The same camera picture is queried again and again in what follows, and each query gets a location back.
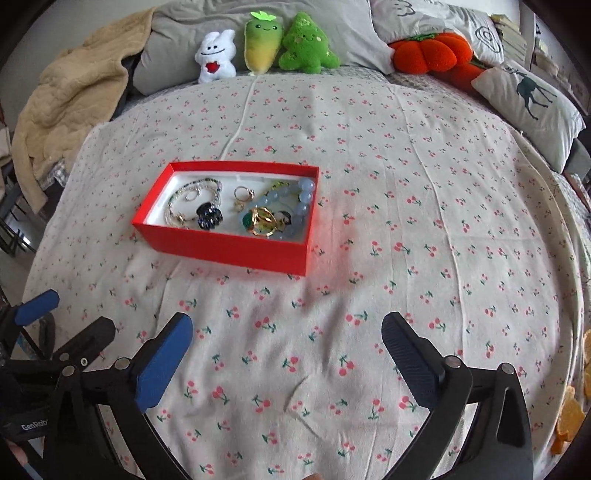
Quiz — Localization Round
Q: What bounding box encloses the grey pillow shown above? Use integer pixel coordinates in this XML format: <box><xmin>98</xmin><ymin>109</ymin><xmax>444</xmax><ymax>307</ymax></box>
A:
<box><xmin>134</xmin><ymin>0</ymin><xmax>394</xmax><ymax>96</ymax></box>

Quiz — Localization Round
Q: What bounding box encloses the red jewelry box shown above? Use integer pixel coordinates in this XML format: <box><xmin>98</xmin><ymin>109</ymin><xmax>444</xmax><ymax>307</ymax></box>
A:
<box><xmin>131</xmin><ymin>161</ymin><xmax>321</xmax><ymax>277</ymax></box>

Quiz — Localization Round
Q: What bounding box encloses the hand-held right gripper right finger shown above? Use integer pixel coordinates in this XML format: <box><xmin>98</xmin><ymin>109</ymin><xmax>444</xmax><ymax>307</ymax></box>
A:
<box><xmin>381</xmin><ymin>311</ymin><xmax>536</xmax><ymax>480</ymax></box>

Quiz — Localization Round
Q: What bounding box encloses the yellow orange plush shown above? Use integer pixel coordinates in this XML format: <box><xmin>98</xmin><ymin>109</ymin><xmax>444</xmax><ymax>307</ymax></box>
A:
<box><xmin>549</xmin><ymin>330</ymin><xmax>591</xmax><ymax>456</ymax></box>

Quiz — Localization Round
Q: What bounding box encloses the plaid cloth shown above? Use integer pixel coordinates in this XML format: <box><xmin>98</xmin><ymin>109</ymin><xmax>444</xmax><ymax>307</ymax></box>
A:
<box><xmin>39</xmin><ymin>161</ymin><xmax>71</xmax><ymax>191</ymax></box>

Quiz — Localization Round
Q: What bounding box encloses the yellow green radish plush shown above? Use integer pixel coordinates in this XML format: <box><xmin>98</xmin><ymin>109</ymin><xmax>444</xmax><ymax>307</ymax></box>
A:
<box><xmin>243</xmin><ymin>11</ymin><xmax>285</xmax><ymax>76</ymax></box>

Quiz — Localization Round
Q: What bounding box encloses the pale blue bead bracelet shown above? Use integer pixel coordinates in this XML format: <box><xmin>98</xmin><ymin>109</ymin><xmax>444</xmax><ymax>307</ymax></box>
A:
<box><xmin>240</xmin><ymin>179</ymin><xmax>319</xmax><ymax>241</ymax></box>

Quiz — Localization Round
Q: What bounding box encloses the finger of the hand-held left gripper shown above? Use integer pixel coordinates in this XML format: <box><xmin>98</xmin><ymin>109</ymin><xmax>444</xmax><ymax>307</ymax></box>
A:
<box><xmin>48</xmin><ymin>316</ymin><xmax>116</xmax><ymax>370</ymax></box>
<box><xmin>0</xmin><ymin>290</ymin><xmax>60</xmax><ymax>333</ymax></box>

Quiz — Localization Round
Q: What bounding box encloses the white cable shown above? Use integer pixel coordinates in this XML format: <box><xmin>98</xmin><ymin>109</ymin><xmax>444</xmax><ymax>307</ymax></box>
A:
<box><xmin>220</xmin><ymin>75</ymin><xmax>257</xmax><ymax>162</ymax></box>

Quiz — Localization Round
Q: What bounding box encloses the black chair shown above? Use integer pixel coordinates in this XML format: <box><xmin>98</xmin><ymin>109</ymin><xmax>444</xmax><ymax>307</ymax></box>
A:
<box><xmin>0</xmin><ymin>157</ymin><xmax>38</xmax><ymax>260</ymax></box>

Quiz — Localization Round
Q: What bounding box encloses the orange pumpkin plush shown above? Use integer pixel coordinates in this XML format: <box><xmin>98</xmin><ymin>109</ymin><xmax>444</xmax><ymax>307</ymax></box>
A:
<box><xmin>387</xmin><ymin>32</ymin><xmax>472</xmax><ymax>75</ymax></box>

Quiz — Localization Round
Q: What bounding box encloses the green tree plush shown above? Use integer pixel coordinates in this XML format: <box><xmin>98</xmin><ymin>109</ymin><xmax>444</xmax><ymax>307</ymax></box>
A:
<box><xmin>278</xmin><ymin>12</ymin><xmax>341</xmax><ymax>75</ymax></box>

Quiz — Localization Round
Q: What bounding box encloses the white pearl bracelet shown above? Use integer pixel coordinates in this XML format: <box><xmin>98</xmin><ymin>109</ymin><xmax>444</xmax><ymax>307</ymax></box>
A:
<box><xmin>165</xmin><ymin>182</ymin><xmax>218</xmax><ymax>228</ymax></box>

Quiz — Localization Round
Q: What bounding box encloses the stack of books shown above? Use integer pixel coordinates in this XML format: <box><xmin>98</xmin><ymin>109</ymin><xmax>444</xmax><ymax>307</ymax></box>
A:
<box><xmin>489</xmin><ymin>14</ymin><xmax>530</xmax><ymax>64</ymax></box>

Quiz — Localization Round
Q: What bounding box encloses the white plush toy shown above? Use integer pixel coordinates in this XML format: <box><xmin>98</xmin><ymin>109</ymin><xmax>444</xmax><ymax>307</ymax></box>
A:
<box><xmin>194</xmin><ymin>30</ymin><xmax>238</xmax><ymax>85</ymax></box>

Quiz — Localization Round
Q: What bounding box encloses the cherry print bedsheet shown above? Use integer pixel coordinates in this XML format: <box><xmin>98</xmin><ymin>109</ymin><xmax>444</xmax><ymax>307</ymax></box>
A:
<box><xmin>23</xmin><ymin>74</ymin><xmax>588</xmax><ymax>480</ymax></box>

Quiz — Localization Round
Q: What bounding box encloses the beige quilted blanket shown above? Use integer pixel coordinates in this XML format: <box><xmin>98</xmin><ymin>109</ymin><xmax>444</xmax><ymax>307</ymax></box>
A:
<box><xmin>11</xmin><ymin>7</ymin><xmax>160</xmax><ymax>214</ymax></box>

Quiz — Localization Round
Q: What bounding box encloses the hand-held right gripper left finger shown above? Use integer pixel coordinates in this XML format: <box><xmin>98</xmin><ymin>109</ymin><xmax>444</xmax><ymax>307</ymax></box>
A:
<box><xmin>44</xmin><ymin>311</ymin><xmax>195</xmax><ymax>480</ymax></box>

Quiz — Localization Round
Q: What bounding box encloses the deer print pillow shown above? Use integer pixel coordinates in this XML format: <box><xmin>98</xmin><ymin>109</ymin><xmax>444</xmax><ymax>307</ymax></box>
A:
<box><xmin>471</xmin><ymin>60</ymin><xmax>587</xmax><ymax>174</ymax></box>

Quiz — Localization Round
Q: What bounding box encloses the white line-print pillow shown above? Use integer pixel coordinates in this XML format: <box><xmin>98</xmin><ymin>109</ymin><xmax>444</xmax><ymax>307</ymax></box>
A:
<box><xmin>369</xmin><ymin>0</ymin><xmax>505</xmax><ymax>68</ymax></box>

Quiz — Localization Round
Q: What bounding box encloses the orange plush cushion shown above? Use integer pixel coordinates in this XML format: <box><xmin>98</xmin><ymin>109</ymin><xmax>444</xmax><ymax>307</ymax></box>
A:
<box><xmin>438</xmin><ymin>58</ymin><xmax>491</xmax><ymax>96</ymax></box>

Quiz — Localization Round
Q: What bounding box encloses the person's left hand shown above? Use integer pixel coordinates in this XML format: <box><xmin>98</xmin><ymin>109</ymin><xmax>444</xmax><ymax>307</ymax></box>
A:
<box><xmin>6</xmin><ymin>440</ymin><xmax>29</xmax><ymax>466</ymax></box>

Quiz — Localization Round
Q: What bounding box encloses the dark hair claw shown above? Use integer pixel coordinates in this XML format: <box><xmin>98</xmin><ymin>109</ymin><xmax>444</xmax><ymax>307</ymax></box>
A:
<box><xmin>193</xmin><ymin>200</ymin><xmax>223</xmax><ymax>232</ymax></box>

